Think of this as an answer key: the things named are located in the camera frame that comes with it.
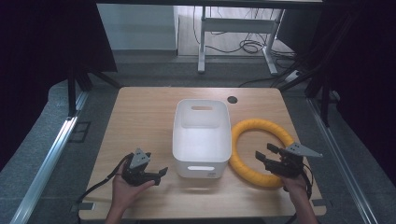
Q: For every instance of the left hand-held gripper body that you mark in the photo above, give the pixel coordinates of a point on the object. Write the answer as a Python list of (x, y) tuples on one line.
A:
[(138, 160)]

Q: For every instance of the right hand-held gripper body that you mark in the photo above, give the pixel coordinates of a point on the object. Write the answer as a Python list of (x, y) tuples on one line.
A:
[(289, 165)]

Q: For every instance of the white plastic storage bin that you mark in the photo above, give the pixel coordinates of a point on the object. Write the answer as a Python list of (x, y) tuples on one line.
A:
[(201, 146)]

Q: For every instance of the person's right hand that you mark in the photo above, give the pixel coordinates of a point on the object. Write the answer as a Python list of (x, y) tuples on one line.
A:
[(295, 186)]

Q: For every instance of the person's left hand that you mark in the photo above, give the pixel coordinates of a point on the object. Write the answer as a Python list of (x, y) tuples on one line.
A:
[(124, 193)]

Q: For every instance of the grey tape strip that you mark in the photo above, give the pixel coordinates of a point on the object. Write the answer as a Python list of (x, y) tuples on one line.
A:
[(319, 202), (85, 206)]

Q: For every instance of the black metal stand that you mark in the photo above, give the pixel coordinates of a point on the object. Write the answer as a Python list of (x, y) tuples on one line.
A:
[(72, 93), (325, 102)]

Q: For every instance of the white power strip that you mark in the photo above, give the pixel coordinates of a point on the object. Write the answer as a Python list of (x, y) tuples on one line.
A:
[(293, 76)]

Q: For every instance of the dark curtain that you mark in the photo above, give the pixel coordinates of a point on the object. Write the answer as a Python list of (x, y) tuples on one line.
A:
[(364, 77), (37, 62)]

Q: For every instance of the aluminium floor rail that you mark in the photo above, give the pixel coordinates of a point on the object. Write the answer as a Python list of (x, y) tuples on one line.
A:
[(339, 158), (46, 168)]

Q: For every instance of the black floor frame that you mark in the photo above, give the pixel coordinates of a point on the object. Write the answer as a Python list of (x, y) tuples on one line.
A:
[(80, 132)]

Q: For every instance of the white metal desk frame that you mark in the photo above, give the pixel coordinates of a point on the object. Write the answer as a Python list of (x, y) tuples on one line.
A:
[(236, 25)]

